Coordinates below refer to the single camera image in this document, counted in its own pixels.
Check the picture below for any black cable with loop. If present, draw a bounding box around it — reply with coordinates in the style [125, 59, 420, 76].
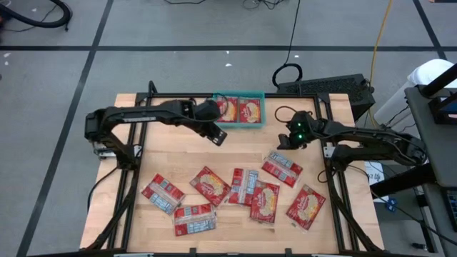
[271, 0, 303, 89]

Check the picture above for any black device with screen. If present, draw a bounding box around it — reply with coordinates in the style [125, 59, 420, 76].
[428, 95, 457, 126]

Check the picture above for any black support beam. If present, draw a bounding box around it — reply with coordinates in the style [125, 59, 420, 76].
[369, 162, 438, 199]

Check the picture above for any thick black hose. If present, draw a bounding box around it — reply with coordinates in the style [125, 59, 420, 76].
[0, 0, 74, 29]

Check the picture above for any black diagonal bar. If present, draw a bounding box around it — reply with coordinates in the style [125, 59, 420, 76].
[420, 63, 457, 98]

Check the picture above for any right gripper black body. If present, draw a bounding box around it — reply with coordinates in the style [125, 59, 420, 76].
[276, 132, 298, 151]

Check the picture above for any long yellow cable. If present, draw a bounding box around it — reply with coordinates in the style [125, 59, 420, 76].
[366, 0, 395, 126]

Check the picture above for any white cylindrical bin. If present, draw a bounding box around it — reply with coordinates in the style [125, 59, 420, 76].
[373, 59, 457, 126]

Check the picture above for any white paper sheet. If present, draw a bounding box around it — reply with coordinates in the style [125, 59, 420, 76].
[364, 161, 386, 196]

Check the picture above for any grey side table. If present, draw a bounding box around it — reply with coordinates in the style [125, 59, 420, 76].
[404, 85, 457, 257]

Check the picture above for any dark keyboard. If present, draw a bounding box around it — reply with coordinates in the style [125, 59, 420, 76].
[445, 188, 457, 231]

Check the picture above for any red microwave popcorn bag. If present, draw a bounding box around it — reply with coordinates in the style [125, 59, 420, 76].
[189, 166, 232, 207]
[285, 183, 326, 233]
[248, 180, 281, 226]
[216, 96, 239, 124]
[261, 149, 304, 189]
[227, 167, 260, 207]
[141, 173, 186, 216]
[238, 98, 263, 124]
[172, 203, 218, 237]

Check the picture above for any teal translucent plastic basket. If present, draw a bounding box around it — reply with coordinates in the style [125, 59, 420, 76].
[211, 91, 266, 129]

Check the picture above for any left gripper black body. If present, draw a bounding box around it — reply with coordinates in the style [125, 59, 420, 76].
[194, 119, 229, 147]

